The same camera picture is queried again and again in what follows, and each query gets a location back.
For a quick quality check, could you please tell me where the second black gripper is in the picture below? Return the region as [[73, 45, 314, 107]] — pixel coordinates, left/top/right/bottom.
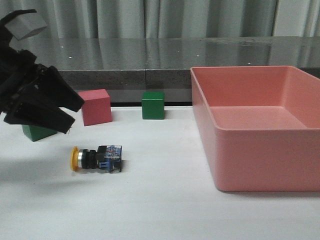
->
[[0, 23, 84, 134]]

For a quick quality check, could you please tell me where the yellow push button switch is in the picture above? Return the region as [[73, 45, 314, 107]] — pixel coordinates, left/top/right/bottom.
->
[[70, 145, 123, 173]]

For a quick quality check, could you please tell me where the left green cube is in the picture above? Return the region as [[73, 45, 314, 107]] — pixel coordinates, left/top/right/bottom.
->
[[21, 124, 58, 142]]

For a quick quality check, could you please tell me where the green cube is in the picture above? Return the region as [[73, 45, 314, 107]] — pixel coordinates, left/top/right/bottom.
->
[[141, 92, 165, 120], [21, 124, 58, 142]]

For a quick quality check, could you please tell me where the pink cube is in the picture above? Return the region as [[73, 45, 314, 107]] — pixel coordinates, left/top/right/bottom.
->
[[78, 89, 113, 126]]

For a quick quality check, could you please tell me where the grey curtain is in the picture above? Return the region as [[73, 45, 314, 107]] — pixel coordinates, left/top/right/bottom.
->
[[0, 0, 320, 39]]

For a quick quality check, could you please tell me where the dark glossy back table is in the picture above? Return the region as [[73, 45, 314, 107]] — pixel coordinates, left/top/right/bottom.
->
[[10, 36, 320, 105]]

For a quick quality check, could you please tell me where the right green cube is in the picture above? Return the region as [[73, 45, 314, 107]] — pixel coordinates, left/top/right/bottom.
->
[[141, 92, 165, 120]]

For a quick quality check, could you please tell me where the pink plastic bin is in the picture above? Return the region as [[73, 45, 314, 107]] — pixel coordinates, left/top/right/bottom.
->
[[190, 66, 320, 192]]

